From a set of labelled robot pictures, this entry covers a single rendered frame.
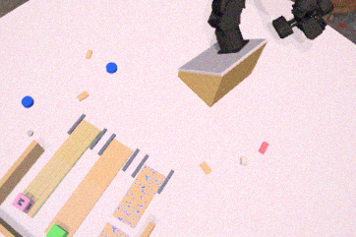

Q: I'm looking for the small pink block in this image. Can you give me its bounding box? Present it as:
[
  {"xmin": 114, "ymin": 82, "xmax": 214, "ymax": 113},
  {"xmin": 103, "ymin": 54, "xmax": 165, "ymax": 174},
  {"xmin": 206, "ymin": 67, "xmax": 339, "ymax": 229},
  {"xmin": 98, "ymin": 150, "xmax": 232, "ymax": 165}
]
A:
[{"xmin": 259, "ymin": 142, "xmax": 268, "ymax": 154}]

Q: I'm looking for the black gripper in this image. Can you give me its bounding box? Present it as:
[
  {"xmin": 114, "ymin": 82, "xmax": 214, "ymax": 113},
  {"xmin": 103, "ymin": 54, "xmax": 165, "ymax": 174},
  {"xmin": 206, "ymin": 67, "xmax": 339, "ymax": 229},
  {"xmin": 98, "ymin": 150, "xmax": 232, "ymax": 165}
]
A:
[{"xmin": 271, "ymin": 0, "xmax": 333, "ymax": 38}]

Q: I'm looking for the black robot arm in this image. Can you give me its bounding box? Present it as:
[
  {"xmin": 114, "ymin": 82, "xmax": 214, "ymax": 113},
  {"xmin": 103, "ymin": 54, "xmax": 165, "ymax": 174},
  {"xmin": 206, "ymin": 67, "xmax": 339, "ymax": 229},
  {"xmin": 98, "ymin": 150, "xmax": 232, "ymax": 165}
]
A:
[{"xmin": 208, "ymin": 0, "xmax": 327, "ymax": 55}]

